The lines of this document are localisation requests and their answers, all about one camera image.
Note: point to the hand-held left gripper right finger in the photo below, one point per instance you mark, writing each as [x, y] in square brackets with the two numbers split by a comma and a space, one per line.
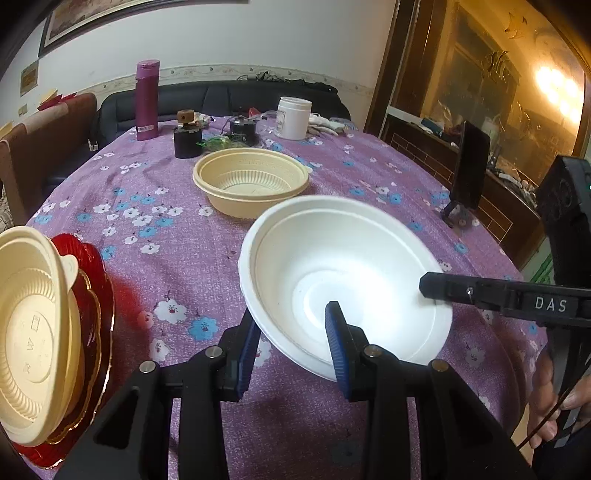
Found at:
[336, 341]

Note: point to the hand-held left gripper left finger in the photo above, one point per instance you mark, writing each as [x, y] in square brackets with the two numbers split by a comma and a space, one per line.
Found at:
[246, 353]

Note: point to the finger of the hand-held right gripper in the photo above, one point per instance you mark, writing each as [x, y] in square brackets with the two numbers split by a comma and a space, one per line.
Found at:
[485, 295]

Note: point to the white foam bowl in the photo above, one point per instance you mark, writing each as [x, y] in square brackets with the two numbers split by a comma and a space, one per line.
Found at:
[323, 258]

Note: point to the red plate with white label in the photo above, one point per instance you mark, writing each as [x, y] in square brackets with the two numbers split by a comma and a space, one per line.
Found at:
[90, 332]

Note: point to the red plate with gold rim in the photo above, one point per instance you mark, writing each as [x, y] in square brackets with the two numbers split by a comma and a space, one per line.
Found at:
[78, 247]

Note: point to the cream plastic bowl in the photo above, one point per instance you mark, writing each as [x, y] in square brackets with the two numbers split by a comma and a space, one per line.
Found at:
[249, 184]
[32, 323]

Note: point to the person's right hand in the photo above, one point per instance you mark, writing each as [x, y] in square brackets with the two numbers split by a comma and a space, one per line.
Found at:
[545, 401]

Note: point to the black phone on stand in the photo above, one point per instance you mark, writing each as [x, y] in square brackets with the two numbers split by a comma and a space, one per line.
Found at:
[472, 166]

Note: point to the purple floral tablecloth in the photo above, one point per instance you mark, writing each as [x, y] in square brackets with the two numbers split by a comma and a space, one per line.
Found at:
[152, 258]

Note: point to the decorated glass panel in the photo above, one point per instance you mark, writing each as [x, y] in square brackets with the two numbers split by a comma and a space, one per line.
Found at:
[485, 69]

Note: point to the green wrapper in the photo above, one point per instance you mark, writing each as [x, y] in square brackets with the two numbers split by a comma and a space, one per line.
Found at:
[214, 144]

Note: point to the white cloth gloves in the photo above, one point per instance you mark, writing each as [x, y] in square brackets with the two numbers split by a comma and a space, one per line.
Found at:
[325, 124]

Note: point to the black electronic device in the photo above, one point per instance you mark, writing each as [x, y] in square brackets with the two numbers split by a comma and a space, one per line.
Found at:
[243, 133]

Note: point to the black jar with cork top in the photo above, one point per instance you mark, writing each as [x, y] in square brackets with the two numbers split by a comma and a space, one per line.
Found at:
[187, 141]

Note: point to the white plastic jar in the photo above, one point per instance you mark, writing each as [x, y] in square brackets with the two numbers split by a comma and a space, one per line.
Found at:
[293, 119]

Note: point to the black leather sofa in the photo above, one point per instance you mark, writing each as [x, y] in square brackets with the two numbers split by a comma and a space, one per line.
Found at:
[207, 99]

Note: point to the purple thermos bottle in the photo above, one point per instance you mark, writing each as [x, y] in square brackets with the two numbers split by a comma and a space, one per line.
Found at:
[147, 101]

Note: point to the brown armchair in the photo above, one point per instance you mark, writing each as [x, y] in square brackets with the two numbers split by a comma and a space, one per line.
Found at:
[27, 157]

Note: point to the red and yellow decorations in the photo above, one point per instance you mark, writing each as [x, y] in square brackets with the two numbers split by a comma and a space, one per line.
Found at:
[55, 99]

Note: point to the small wall plaque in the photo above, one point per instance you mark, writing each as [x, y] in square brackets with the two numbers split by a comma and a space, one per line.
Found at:
[29, 78]

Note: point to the framed wall picture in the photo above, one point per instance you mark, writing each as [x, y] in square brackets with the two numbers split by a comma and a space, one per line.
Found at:
[115, 16]

